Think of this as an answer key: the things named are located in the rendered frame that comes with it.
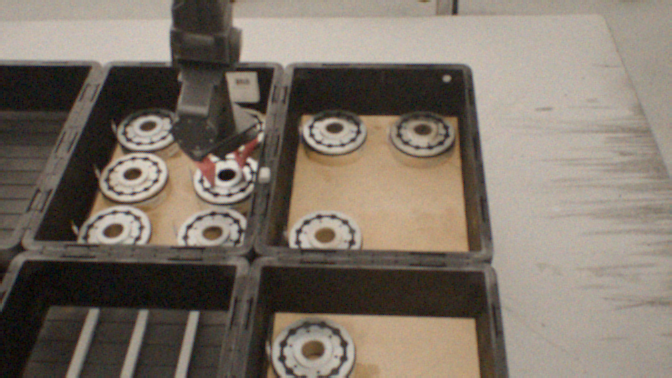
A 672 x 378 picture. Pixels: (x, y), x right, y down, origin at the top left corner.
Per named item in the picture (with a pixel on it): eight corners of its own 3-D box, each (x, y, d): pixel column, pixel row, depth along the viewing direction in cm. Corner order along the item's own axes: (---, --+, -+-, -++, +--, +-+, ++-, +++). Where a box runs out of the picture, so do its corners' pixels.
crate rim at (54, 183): (108, 71, 120) (104, 59, 118) (286, 73, 118) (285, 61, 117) (23, 261, 93) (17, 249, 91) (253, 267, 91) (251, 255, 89)
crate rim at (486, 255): (286, 73, 118) (285, 61, 117) (470, 75, 117) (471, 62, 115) (254, 267, 91) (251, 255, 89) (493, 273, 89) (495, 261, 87)
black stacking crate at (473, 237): (292, 118, 125) (286, 65, 117) (463, 120, 123) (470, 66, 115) (263, 309, 98) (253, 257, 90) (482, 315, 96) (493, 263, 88)
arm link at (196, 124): (243, 21, 89) (173, 14, 89) (231, 81, 82) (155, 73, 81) (242, 94, 98) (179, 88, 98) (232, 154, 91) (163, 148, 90)
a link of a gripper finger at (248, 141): (265, 171, 109) (258, 126, 102) (227, 195, 106) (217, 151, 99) (239, 148, 112) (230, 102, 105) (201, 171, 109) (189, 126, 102)
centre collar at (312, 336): (294, 334, 89) (294, 331, 89) (334, 334, 89) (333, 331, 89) (291, 369, 86) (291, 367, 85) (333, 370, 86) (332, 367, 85)
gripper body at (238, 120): (260, 131, 103) (253, 91, 97) (201, 167, 98) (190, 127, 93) (233, 109, 106) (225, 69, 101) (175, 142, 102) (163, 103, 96)
